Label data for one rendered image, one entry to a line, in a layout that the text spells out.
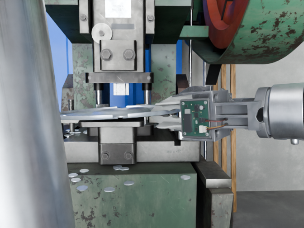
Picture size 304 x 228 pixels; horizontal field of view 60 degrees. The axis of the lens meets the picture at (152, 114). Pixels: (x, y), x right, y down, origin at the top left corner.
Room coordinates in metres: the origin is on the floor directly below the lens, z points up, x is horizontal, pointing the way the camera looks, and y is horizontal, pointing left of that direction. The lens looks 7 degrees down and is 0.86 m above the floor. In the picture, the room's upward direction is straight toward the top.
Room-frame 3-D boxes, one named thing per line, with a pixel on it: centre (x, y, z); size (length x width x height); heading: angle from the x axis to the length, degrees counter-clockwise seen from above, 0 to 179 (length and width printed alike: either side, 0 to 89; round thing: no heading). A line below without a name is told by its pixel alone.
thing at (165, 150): (0.84, 0.10, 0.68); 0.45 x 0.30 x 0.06; 92
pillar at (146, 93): (0.91, 0.02, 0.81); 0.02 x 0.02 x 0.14
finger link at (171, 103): (0.46, -0.03, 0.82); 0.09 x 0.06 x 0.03; 54
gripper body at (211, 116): (0.39, -0.11, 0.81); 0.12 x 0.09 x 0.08; 54
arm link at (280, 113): (0.35, -0.18, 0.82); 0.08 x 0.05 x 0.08; 144
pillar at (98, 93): (0.90, 0.18, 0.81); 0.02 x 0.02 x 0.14
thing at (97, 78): (0.85, 0.10, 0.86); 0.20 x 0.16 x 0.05; 92
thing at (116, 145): (0.67, 0.09, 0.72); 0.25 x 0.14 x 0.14; 2
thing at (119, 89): (0.83, 0.10, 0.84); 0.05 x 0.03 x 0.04; 92
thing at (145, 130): (0.85, 0.10, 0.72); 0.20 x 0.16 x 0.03; 92
